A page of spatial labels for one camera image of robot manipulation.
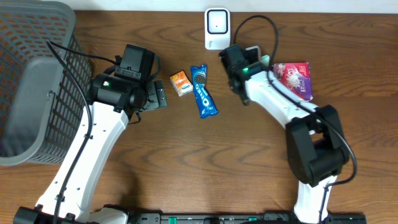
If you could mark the grey plastic mesh basket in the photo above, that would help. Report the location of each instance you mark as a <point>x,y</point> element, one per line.
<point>41,65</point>

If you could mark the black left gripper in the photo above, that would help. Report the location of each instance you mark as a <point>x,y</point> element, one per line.
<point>159,94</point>

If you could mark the purple snack box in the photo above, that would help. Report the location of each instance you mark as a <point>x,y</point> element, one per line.
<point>296,77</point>

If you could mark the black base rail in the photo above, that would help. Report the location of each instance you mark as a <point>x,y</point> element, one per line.
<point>268,217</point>

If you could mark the blue Oreo cookie pack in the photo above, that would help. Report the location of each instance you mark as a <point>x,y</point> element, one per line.
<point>205,103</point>

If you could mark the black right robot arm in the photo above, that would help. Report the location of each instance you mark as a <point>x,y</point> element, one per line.
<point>316,148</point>

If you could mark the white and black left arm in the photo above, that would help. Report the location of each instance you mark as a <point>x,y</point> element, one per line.
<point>112,101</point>

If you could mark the mint green snack packet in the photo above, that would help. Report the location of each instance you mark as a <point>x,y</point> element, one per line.
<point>264,60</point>

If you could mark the small orange snack box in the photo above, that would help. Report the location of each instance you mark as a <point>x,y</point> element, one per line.
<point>181,83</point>

